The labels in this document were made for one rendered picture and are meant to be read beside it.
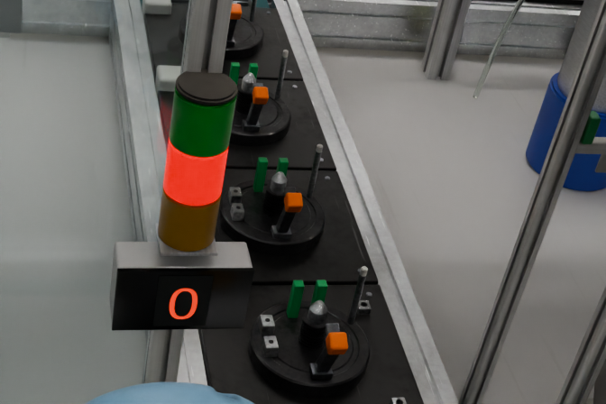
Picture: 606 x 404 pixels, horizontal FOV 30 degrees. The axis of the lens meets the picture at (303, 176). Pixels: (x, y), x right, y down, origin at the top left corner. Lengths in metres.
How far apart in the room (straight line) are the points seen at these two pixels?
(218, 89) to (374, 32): 1.29
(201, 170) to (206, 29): 0.12
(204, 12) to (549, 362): 0.86
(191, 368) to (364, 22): 1.03
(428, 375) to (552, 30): 1.09
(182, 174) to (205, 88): 0.08
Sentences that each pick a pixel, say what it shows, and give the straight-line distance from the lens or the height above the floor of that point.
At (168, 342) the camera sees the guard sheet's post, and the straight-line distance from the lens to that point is 1.12.
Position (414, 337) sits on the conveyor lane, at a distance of 1.41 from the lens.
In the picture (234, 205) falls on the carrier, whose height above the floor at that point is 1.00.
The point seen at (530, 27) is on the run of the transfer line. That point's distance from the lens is 2.28.
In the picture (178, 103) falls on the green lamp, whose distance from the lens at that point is 0.91.
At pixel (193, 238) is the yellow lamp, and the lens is 0.97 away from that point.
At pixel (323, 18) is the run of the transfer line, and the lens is 2.14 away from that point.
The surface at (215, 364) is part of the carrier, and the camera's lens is 1.30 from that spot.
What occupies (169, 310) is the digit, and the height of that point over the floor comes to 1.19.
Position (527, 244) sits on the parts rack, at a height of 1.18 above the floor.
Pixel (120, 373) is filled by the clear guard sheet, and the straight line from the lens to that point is 1.15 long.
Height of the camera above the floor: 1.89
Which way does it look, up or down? 35 degrees down
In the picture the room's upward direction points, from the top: 12 degrees clockwise
